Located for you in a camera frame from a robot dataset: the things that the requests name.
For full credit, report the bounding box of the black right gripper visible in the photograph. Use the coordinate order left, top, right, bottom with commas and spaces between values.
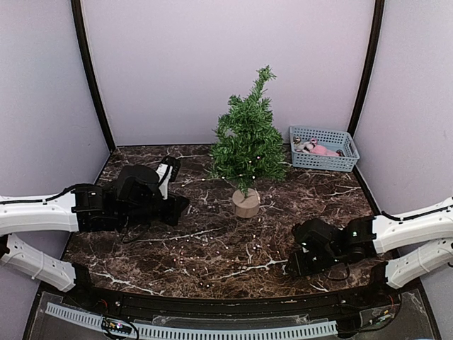
285, 249, 342, 278

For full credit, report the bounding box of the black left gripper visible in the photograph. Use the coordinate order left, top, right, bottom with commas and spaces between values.
117, 191, 189, 229

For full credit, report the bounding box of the fairy light string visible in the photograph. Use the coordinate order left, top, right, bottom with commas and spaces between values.
171, 154, 280, 290

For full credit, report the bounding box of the small green christmas tree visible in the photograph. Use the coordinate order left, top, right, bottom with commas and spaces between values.
210, 65, 287, 218

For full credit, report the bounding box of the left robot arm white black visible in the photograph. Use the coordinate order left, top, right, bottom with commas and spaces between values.
1, 163, 189, 309

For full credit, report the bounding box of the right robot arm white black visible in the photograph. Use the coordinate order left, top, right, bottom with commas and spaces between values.
286, 198, 452, 307

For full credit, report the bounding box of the blue plastic basket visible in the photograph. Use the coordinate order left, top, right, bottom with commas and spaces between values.
289, 125, 360, 172

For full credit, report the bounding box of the pink plush ornament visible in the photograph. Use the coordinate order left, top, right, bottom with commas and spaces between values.
306, 138, 340, 157

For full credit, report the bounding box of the silver bauble ornament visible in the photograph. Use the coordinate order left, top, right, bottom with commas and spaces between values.
293, 136, 302, 149

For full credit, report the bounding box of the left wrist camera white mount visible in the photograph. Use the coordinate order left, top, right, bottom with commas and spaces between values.
156, 156, 180, 200

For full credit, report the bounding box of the black front rail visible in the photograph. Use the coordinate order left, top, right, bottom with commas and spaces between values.
75, 286, 401, 319

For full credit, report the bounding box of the grey slotted cable duct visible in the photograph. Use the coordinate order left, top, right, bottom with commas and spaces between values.
45, 302, 338, 339

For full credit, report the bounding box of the right black frame post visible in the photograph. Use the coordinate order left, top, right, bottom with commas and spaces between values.
348, 0, 385, 136

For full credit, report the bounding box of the black frame post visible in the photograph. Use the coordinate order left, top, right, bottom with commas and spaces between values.
348, 0, 385, 136
70, 0, 116, 153

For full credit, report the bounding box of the left black frame post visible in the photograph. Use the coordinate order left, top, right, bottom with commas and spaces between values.
70, 0, 116, 153

